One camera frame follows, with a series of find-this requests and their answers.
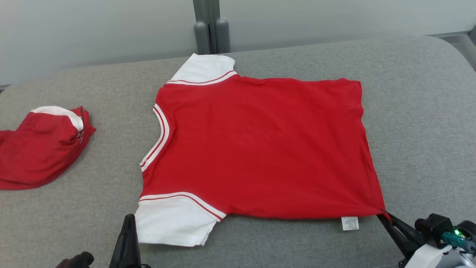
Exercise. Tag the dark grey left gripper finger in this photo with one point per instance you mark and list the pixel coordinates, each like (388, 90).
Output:
(126, 249)

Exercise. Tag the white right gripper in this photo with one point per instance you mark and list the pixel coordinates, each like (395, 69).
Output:
(427, 258)

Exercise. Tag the red shorts with white stripe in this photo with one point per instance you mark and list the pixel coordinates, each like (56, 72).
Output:
(37, 152)

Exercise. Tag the red shirt with white sleeves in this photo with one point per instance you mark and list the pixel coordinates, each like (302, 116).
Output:
(260, 149)

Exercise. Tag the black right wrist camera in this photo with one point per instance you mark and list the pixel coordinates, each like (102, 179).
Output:
(433, 227)

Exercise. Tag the grey partition post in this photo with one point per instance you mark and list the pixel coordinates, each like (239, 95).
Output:
(222, 35)
(202, 37)

